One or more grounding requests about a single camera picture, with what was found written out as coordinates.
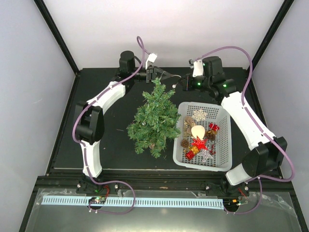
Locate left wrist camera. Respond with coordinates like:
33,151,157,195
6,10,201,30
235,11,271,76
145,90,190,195
145,53,157,69

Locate circuit board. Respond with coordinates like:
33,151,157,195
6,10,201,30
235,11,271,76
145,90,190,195
88,197,106,204
223,199,248,206

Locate left circuit board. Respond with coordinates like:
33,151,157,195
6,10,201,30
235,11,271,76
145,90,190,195
88,197,106,204

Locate red gift box ornament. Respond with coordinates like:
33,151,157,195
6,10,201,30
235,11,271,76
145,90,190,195
185,151,195,160

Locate pinecone with gold bow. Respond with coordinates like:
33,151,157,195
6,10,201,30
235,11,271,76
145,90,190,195
205,130,217,141

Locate cream wooden heart ornament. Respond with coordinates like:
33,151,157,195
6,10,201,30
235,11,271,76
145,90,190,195
191,125,206,139

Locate white bulb string lights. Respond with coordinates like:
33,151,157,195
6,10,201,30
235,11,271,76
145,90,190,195
135,78,180,128

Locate red berry sprig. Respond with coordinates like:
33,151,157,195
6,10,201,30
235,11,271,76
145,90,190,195
210,144,216,156

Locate right circuit board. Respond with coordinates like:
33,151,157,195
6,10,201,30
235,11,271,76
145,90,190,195
223,199,248,206

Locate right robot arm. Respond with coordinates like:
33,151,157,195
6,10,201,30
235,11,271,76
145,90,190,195
181,56,287,195

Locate silver star ornament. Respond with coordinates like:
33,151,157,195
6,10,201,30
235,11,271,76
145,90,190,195
197,149,213,163

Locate right black corner post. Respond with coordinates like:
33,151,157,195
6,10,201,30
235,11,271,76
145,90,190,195
252,0,294,70

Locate white wooden snowflake ornament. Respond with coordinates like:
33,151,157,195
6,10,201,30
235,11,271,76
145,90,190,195
192,109,207,121

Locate black corner post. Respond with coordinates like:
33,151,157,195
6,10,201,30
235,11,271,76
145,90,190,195
252,0,294,70
34,0,80,75

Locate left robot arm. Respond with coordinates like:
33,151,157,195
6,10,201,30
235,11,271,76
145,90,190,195
72,51,170,193

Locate black aluminium frame rail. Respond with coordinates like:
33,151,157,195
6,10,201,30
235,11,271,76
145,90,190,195
46,169,285,196

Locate small green christmas tree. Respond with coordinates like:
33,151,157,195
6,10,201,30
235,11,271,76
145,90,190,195
127,78,181,158

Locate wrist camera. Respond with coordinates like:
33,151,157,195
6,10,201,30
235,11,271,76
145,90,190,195
189,59,204,77
145,53,157,69

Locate burlap bow ornament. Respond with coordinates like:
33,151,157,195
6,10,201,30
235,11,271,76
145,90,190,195
183,116,196,127

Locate white perforated plastic basket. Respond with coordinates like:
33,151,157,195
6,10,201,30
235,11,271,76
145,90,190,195
173,102,232,172

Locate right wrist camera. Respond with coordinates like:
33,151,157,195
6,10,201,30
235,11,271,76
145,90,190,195
189,59,204,77

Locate left black corner post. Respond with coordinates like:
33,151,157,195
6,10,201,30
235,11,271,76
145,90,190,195
34,0,80,75

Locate brown pinecone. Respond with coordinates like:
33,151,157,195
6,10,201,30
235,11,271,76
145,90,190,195
181,139,190,148

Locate red star ornament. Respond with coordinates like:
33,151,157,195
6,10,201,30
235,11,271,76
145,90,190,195
192,137,208,150

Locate gold gift box ornament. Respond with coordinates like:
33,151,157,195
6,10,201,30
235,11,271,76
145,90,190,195
190,146,199,155

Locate white slotted cable duct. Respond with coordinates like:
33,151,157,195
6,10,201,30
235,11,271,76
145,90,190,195
41,196,224,210

